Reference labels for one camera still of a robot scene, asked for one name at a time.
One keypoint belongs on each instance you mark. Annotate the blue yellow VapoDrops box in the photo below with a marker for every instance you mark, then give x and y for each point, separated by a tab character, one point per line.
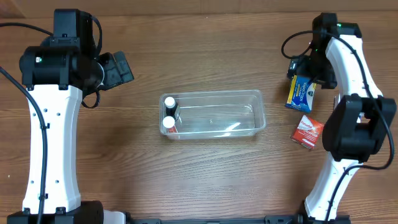
301	94

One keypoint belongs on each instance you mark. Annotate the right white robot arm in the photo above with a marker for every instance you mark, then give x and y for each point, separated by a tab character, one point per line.
361	118

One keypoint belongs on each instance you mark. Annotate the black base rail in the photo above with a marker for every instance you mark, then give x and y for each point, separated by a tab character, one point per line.
268	219

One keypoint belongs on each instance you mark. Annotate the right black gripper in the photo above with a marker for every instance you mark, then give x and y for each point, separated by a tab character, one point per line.
301	72

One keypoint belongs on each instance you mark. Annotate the orange bottle white cap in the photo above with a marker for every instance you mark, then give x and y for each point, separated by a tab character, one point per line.
169	124

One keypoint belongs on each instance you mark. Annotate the red Panadol box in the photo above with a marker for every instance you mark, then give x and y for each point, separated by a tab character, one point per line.
307	132

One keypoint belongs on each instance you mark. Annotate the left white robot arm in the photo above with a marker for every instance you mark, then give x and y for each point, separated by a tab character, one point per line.
56	77

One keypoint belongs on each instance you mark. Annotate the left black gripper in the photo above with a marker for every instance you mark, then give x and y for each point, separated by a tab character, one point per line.
116	71

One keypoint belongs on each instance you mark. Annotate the clear plastic container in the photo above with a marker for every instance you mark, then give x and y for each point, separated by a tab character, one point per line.
214	114

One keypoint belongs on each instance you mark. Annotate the black bottle white cap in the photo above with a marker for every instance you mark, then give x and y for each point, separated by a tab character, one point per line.
172	108

